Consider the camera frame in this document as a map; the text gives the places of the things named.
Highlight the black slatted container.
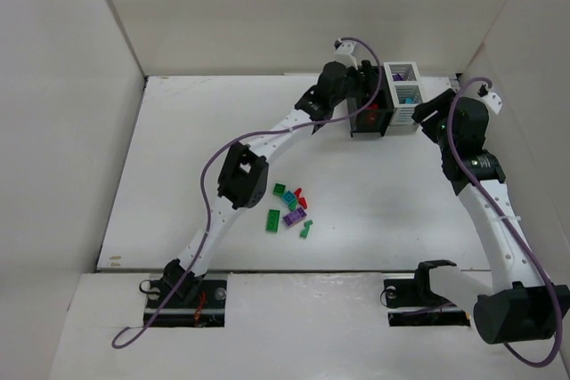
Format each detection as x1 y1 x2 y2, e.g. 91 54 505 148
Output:
346 60 394 137

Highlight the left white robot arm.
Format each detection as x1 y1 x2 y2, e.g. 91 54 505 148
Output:
157 61 384 306

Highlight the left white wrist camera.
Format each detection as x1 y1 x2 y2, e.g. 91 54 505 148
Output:
334 40 358 69

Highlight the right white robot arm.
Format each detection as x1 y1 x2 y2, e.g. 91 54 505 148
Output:
412 90 569 344

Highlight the purple lego plate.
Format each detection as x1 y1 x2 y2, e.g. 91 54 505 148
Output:
282 207 306 227

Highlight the long green lego plate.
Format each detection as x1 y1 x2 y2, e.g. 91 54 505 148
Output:
265 209 281 233

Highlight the teal square lego piece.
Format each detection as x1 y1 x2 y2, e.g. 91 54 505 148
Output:
281 190 297 206

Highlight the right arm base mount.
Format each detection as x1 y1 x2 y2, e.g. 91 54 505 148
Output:
380 277 471 327

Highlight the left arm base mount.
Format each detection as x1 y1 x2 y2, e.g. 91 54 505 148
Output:
138 279 228 327

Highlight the white slatted container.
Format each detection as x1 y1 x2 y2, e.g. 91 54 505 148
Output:
383 61 425 135

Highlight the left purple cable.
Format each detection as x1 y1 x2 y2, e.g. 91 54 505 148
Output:
110 36 385 350

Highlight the square green lego piece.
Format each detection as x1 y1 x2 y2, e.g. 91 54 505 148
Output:
273 182 286 197

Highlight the small green lego piece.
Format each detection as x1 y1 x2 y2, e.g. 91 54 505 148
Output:
299 220 313 239

